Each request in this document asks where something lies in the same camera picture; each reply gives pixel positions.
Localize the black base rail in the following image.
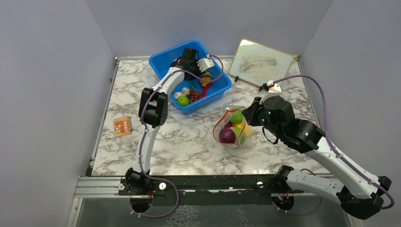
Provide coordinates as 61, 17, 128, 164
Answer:
118, 174, 295, 206

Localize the purple sweet potato toy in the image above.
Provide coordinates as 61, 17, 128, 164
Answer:
224, 121, 233, 128

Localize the gold framed whiteboard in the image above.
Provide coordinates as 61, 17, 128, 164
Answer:
229, 38, 295, 87

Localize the blue plastic bin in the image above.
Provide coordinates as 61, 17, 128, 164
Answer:
148, 40, 232, 115

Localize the orange card tile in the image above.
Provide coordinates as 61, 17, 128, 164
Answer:
113, 115, 132, 137

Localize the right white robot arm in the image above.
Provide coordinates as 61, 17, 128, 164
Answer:
242, 96, 392, 220

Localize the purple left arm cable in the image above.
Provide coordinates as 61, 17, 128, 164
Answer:
129, 54, 224, 219

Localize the purple onion toy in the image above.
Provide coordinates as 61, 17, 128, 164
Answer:
218, 128, 236, 144

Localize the small orange pepper toy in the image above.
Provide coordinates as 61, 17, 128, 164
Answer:
199, 76, 211, 87

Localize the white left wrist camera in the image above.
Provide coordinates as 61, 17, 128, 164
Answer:
197, 58, 215, 72

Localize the green lime toy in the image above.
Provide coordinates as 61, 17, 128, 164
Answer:
176, 96, 190, 106

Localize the white garlic toy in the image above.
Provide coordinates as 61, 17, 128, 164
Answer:
173, 87, 190, 99

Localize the green artichoke toy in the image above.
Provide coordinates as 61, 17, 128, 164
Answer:
230, 109, 243, 124

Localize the clear zip bag orange zipper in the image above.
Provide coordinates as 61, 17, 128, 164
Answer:
212, 106, 253, 147

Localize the red chili toy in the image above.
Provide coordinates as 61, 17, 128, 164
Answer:
201, 83, 213, 98

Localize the green cabbage toy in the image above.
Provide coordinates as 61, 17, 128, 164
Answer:
230, 126, 247, 146

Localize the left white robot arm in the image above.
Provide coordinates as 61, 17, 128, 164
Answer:
120, 47, 201, 194

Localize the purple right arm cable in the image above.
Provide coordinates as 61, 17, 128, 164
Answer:
266, 75, 395, 210

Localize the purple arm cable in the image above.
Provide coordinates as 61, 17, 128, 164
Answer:
266, 75, 395, 210
129, 54, 224, 219

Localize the red grapes toy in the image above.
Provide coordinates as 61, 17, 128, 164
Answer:
188, 90, 202, 103

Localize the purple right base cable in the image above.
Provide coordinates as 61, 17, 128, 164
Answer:
271, 188, 325, 217

